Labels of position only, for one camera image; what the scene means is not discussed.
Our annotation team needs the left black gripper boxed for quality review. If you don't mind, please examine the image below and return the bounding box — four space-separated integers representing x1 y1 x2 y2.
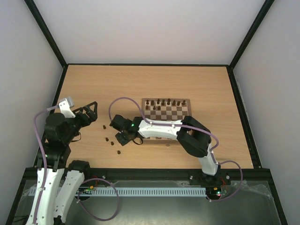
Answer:
64 101 98 143

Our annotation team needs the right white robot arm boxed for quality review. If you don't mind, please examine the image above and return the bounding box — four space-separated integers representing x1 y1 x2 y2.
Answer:
110 114 221 184

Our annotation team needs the white slotted cable duct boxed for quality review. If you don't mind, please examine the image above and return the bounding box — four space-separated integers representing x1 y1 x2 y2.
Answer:
28 187 207 197

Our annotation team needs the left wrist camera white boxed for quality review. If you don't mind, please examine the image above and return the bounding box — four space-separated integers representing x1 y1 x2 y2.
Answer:
58 97 75 118

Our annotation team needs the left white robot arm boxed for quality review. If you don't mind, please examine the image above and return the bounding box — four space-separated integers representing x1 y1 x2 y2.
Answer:
26 98 98 225

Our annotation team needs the black aluminium frame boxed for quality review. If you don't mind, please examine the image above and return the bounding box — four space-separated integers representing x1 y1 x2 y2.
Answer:
4 0 289 225

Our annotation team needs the wooden chess board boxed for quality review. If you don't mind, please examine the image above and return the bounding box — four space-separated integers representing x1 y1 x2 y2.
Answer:
140 97 193 145

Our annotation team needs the metal base plate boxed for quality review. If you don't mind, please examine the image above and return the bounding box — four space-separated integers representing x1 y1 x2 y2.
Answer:
14 180 281 225

